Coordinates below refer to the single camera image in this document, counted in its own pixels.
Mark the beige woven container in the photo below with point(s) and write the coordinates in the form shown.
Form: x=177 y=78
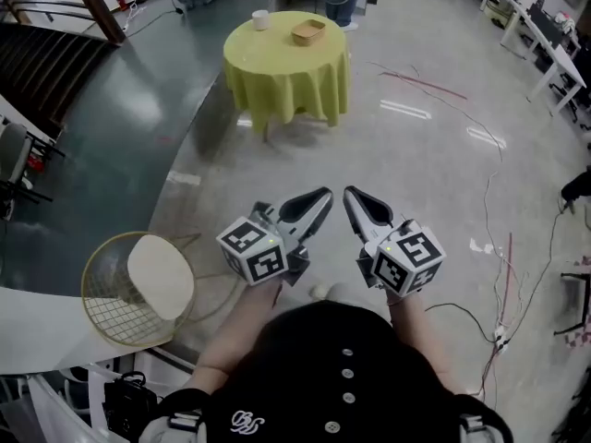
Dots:
x=308 y=32

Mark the row of white desks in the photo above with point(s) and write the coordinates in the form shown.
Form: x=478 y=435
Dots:
x=531 y=26

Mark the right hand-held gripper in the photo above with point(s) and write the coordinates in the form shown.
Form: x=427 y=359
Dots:
x=408 y=261

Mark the white curved counter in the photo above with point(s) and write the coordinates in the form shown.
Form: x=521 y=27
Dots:
x=41 y=321

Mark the person's white shoe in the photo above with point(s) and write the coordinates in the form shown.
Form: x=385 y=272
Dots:
x=318 y=291

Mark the yellow-green tablecloth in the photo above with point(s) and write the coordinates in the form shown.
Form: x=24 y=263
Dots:
x=286 y=81

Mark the person's left forearm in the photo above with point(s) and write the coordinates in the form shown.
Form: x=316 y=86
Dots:
x=240 y=321

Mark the white cylindrical cup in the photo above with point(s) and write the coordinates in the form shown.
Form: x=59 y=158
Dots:
x=261 y=20

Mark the person's black buttoned top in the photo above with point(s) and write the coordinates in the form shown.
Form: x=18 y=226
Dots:
x=332 y=376

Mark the dark wooden stair railing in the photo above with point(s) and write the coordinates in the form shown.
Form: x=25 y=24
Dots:
x=55 y=39

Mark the black bag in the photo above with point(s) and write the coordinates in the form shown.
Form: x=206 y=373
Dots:
x=129 y=402

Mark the white paper scrap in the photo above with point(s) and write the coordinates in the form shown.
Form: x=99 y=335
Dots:
x=481 y=246

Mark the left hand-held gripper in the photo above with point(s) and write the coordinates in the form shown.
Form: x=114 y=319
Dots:
x=258 y=259

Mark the black metal chair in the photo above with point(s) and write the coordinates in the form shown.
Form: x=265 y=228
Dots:
x=577 y=298

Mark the white power strip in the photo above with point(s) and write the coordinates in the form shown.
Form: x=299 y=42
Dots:
x=501 y=339

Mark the grey chair black frame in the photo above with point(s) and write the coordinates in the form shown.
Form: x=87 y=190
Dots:
x=18 y=164

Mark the person's right forearm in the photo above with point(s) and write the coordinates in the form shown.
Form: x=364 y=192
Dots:
x=415 y=330

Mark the round table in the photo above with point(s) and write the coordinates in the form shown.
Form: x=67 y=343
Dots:
x=286 y=63

